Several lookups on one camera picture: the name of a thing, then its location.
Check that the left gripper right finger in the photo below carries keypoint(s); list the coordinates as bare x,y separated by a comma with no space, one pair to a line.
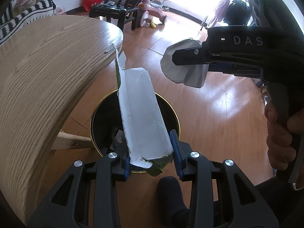
221,195

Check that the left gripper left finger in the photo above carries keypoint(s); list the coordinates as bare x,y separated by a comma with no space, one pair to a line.
67,202

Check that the grey paper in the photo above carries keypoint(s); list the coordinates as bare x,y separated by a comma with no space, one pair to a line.
180,63

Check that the white green carton box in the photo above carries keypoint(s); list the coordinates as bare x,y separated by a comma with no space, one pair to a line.
146,136

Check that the trash pile in bin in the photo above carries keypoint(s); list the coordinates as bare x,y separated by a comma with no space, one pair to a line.
117,142

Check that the black gold trash bin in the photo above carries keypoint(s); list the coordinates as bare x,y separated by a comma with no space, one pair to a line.
107,116

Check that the right hand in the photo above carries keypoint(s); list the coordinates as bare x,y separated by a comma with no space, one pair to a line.
279,138

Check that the yellow toy on floor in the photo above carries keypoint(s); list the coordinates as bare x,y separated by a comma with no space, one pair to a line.
152,24

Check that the pink kids tricycle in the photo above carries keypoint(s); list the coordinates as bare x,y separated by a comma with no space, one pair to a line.
148,9

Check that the black wooden chair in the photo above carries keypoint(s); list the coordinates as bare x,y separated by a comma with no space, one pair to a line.
124,11

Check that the black white striped sofa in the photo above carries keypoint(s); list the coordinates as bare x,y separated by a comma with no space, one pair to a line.
11,23

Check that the red bag by wall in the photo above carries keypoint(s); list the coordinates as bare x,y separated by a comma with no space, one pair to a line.
87,4

